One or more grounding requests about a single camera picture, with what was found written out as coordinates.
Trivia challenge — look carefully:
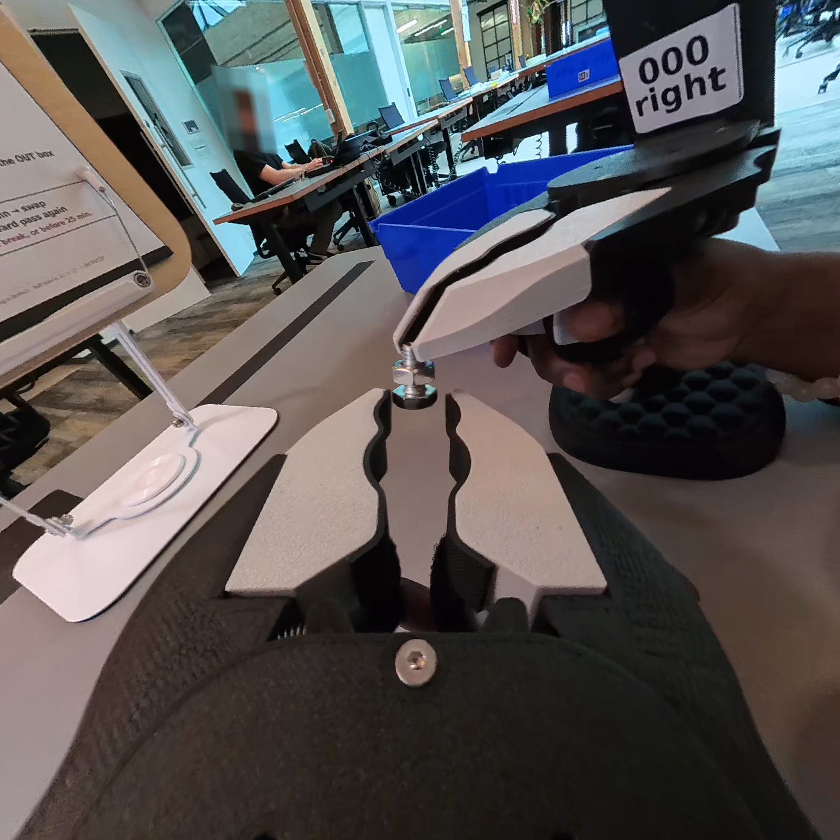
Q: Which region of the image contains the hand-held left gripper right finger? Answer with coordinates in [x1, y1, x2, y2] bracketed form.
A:
[444, 392, 607, 619]

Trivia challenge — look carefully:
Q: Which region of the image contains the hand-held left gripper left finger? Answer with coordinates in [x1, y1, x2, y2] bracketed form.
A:
[226, 390, 395, 599]

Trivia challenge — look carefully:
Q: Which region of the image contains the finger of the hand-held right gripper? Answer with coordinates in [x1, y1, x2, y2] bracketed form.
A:
[398, 206, 560, 322]
[394, 188, 670, 363]

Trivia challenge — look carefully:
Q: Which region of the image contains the blue plastic bin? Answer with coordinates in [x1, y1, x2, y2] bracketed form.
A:
[546, 37, 620, 102]
[372, 147, 631, 296]

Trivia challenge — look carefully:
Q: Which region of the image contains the steel hex bolt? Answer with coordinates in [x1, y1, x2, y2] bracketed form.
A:
[392, 344, 439, 410]

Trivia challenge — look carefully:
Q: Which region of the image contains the steel hex nut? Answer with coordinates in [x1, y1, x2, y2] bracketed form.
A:
[392, 368, 439, 399]

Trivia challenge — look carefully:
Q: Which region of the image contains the person's right forearm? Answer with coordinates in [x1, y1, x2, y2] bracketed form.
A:
[785, 250, 840, 384]

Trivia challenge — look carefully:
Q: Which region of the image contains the person's right hand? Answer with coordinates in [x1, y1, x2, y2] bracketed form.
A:
[493, 247, 791, 400]

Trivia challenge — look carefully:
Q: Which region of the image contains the brown office desk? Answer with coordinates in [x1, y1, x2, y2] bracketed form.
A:
[462, 77, 626, 161]

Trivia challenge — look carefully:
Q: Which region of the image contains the sign board on white stand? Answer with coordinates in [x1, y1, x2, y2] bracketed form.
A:
[0, 14, 279, 624]

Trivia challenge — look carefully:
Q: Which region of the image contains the long office desk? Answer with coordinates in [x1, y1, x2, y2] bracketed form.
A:
[214, 116, 443, 287]

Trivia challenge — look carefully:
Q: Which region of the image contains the black wrist rest pad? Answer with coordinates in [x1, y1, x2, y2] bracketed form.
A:
[549, 361, 788, 480]

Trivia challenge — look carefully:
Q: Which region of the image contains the beaded bracelet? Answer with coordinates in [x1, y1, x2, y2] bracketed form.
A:
[768, 372, 840, 404]

